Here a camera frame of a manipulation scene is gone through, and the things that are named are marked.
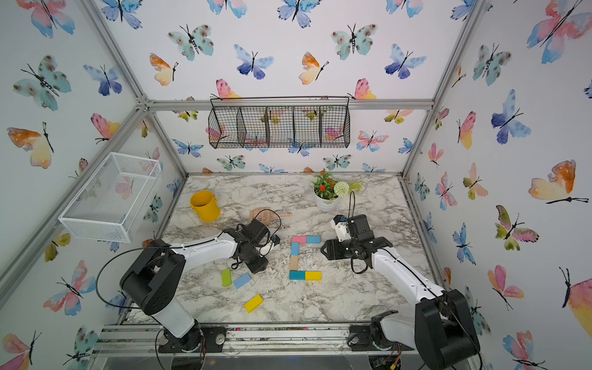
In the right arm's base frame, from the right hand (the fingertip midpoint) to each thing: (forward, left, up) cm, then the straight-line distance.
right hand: (330, 246), depth 84 cm
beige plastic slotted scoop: (+17, +27, -7) cm, 33 cm away
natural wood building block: (-3, +14, -10) cm, 17 cm away
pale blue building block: (-10, +32, -10) cm, 35 cm away
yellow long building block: (-18, +26, -10) cm, 33 cm away
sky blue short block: (+8, +6, -10) cm, 15 cm away
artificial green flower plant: (+24, +2, +5) cm, 24 cm away
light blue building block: (+2, +13, -9) cm, 17 cm away
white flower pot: (+20, +2, -2) cm, 20 cm away
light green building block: (-10, +38, -9) cm, 40 cm away
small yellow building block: (-7, +5, -10) cm, 13 cm away
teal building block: (-7, +11, -11) cm, 17 cm away
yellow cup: (+16, +51, +1) cm, 54 cm away
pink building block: (+8, +12, -9) cm, 17 cm away
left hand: (-3, +25, -10) cm, 27 cm away
